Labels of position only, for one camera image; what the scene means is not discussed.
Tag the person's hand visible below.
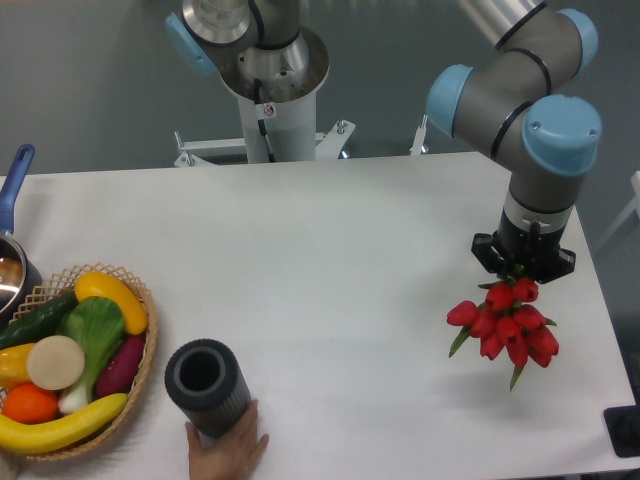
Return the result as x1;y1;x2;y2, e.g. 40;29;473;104
185;400;270;480

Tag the beige round disc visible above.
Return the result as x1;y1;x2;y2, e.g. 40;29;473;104
26;335;85;391

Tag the white metal stand frame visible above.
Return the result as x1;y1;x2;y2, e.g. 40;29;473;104
173;114;429;168

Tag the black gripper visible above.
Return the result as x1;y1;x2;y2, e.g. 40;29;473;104
471;211;576;284

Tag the dark grey ribbed vase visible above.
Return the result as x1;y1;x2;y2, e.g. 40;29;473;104
164;339;252;439

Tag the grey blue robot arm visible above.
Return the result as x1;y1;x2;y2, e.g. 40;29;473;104
426;1;602;283

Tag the yellow banana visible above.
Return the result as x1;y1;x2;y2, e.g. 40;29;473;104
1;393;128;455

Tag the orange fruit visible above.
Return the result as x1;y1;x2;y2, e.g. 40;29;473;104
2;383;58;424

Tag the woven wicker basket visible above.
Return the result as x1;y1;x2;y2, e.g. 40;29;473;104
1;263;158;461

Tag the dark green cucumber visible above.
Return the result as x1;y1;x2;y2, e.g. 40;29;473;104
1;292;78;349

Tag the blue handled saucepan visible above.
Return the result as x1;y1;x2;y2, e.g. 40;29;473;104
1;144;41;330

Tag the purple sweet potato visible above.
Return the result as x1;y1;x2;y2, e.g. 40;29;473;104
94;336;145;399

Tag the yellow bell pepper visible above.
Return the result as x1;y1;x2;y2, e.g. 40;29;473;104
0;343;35;391

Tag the black device at edge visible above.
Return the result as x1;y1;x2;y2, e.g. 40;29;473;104
603;405;639;458

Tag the white furniture at right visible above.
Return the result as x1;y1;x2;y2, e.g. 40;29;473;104
594;171;640;252

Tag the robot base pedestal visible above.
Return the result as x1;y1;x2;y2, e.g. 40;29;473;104
165;0;330;163

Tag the red tulip bouquet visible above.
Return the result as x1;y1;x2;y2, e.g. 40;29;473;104
446;265;560;389

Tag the green bok choy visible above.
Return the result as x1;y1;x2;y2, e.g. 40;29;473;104
56;296;125;415

